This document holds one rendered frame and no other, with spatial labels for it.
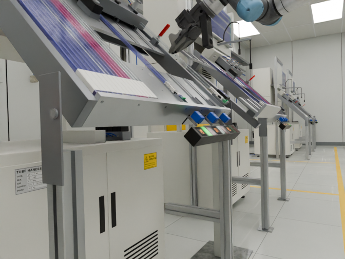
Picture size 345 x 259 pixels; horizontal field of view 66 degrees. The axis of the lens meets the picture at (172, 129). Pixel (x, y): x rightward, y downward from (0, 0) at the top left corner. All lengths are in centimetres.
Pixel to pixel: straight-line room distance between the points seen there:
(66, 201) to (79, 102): 16
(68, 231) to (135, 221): 64
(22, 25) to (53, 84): 20
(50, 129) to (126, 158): 58
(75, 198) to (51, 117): 13
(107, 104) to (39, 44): 17
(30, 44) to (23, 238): 46
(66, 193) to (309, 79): 822
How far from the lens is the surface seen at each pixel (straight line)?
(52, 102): 44
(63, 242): 46
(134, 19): 120
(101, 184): 92
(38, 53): 56
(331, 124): 838
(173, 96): 76
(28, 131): 267
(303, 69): 854
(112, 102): 48
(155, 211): 118
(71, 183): 46
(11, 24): 65
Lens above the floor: 68
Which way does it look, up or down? 1 degrees down
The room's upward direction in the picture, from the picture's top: 1 degrees counter-clockwise
